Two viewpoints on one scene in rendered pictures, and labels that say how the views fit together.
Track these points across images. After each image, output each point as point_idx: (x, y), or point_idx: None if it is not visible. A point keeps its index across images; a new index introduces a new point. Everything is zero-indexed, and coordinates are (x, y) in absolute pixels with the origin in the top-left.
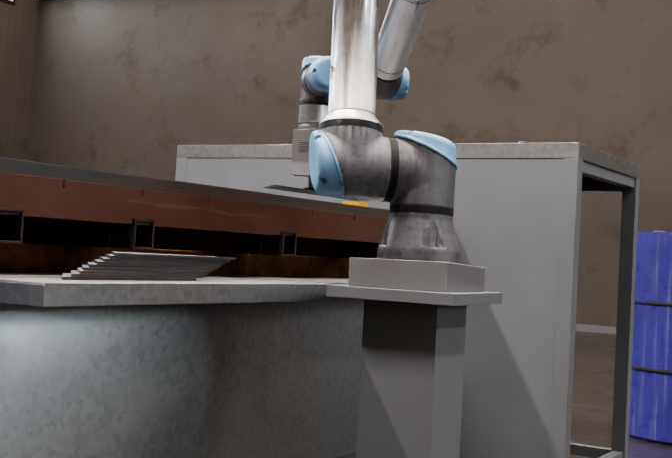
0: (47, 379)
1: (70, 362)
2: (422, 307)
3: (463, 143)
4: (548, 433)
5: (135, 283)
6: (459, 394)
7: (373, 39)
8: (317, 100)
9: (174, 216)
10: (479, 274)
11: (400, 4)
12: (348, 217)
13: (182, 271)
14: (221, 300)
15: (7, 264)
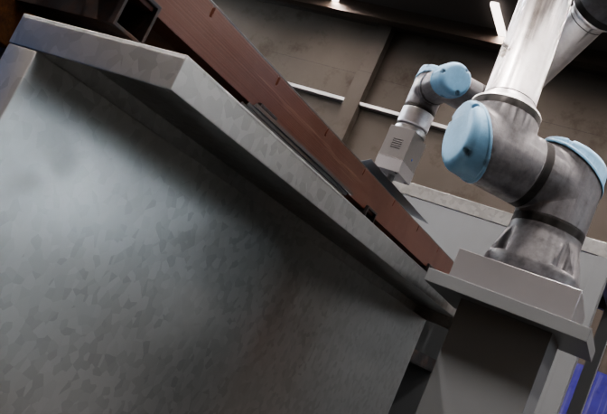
0: (102, 230)
1: (136, 224)
2: (531, 331)
3: (504, 211)
4: None
5: (281, 140)
6: None
7: (558, 34)
8: (424, 106)
9: (294, 127)
10: (582, 321)
11: (568, 28)
12: (414, 225)
13: None
14: (344, 224)
15: None
